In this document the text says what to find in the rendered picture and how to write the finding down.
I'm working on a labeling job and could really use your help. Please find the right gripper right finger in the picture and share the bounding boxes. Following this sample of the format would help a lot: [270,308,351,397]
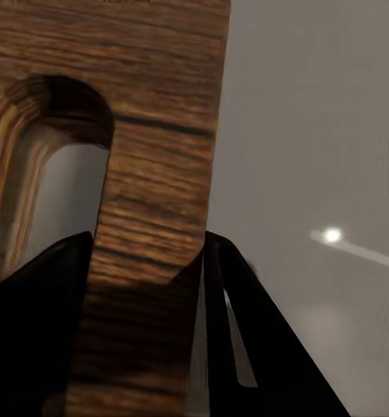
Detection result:
[203,231,350,417]

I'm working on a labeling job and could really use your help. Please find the cutting board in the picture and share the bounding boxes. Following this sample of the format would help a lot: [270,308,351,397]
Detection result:
[0,0,231,417]

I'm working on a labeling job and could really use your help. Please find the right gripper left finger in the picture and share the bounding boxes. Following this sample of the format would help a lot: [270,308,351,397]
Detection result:
[0,231,93,417]

